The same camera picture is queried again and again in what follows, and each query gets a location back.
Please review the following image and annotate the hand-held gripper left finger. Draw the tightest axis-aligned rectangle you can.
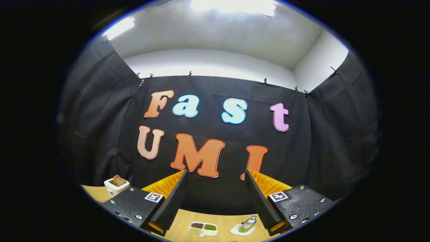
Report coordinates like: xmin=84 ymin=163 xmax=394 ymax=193
xmin=101 ymin=169 xmax=188 ymax=237

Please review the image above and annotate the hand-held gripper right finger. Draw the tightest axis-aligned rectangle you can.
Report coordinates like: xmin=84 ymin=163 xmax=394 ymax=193
xmin=245 ymin=169 xmax=340 ymax=237

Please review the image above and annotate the green label metal bottle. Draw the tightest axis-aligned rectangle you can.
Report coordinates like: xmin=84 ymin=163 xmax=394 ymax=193
xmin=239 ymin=215 xmax=258 ymax=233

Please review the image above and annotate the small white dish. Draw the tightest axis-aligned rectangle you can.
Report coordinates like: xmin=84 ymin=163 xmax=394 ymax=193
xmin=229 ymin=224 xmax=256 ymax=236

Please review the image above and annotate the white divided tray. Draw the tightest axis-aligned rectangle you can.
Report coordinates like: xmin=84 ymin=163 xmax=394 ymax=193
xmin=188 ymin=221 xmax=218 ymax=238

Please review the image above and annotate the white toaster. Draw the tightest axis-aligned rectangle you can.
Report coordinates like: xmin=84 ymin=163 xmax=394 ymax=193
xmin=104 ymin=177 xmax=130 ymax=198

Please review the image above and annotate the black backdrop cloth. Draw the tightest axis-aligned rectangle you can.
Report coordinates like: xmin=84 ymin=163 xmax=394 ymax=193
xmin=59 ymin=35 xmax=382 ymax=215

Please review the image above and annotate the row of black cloth clips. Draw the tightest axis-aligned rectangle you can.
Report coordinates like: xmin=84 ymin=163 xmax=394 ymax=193
xmin=114 ymin=49 xmax=340 ymax=98

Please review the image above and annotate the narrow ceiling light panel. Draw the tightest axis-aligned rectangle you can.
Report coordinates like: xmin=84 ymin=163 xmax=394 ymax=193
xmin=102 ymin=17 xmax=135 ymax=41

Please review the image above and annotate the wide ceiling light panel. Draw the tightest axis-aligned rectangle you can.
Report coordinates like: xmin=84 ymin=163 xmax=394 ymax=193
xmin=191 ymin=0 xmax=276 ymax=17

